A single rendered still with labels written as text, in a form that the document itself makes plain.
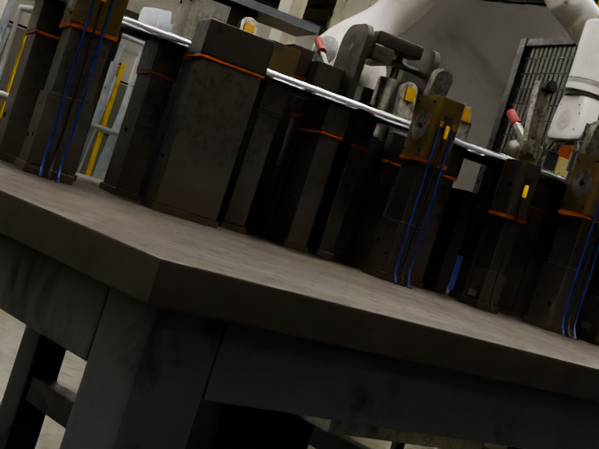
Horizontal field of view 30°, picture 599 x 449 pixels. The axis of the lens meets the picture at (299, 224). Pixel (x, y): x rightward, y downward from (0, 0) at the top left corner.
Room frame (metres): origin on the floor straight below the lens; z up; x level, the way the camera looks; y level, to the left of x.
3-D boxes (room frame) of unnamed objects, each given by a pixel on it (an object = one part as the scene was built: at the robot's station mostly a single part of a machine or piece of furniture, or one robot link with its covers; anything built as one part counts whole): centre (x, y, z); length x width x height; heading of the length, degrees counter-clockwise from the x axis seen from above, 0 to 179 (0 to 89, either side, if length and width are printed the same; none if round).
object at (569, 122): (2.37, -0.49, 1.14); 0.10 x 0.07 x 0.11; 22
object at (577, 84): (2.37, -0.49, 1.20); 0.09 x 0.08 x 0.03; 22
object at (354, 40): (2.42, -0.07, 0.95); 0.18 x 0.13 x 0.49; 112
